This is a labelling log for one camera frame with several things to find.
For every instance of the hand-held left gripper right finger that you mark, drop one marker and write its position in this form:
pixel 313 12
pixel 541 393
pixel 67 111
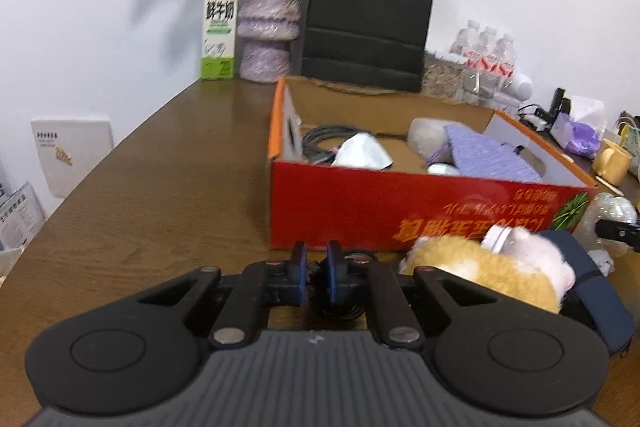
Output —
pixel 332 272

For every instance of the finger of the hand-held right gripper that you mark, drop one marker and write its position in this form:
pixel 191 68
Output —
pixel 620 230

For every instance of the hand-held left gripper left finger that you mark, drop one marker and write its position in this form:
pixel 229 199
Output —
pixel 300 269

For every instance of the red cardboard box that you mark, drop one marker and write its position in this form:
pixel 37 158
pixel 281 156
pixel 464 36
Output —
pixel 350 207

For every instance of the white ribbed jar lid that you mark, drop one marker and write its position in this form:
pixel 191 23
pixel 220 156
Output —
pixel 497 238

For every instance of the white face mask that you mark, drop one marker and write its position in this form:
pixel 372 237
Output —
pixel 360 152

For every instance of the yellow white plush toy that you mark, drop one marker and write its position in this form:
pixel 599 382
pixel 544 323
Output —
pixel 480 267

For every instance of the purple knitted cloth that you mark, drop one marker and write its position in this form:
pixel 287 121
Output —
pixel 485 157

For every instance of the wooden desktop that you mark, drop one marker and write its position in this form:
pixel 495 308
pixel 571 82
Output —
pixel 175 207

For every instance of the crumpled clear plastic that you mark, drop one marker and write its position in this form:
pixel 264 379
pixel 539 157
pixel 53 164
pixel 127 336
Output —
pixel 612 207

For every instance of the small white crumpled tissue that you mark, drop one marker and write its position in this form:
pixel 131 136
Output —
pixel 602 262

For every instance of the flat wooden stick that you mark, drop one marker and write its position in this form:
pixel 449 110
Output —
pixel 610 187

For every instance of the yellow mug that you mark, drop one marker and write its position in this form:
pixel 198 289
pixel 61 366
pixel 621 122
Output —
pixel 612 162

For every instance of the navy zip case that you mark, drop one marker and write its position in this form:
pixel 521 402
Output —
pixel 600 307

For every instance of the purple tissue pack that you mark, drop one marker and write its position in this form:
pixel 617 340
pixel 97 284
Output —
pixel 575 137

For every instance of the black chargers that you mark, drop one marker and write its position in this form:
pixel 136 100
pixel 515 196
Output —
pixel 557 99

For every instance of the white rounded object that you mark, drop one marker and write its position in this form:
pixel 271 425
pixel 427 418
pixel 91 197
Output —
pixel 442 169

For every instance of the pale grey crumpled item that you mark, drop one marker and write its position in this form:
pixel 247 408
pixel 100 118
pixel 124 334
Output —
pixel 425 134

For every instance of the white round speaker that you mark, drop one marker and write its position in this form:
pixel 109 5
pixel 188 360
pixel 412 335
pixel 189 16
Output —
pixel 520 86

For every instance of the clear container of pellets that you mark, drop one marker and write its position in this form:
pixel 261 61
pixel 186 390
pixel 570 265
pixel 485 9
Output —
pixel 442 77

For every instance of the white printed board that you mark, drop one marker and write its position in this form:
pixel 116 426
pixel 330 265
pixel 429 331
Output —
pixel 75 167

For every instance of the purple mottled vase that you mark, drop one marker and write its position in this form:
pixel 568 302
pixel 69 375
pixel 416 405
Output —
pixel 267 22

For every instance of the white green milk carton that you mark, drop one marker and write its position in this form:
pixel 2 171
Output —
pixel 220 32

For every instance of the black paper bag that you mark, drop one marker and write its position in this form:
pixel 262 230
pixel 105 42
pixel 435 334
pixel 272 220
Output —
pixel 370 17

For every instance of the white printed booklets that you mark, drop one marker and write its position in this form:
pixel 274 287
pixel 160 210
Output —
pixel 22 217

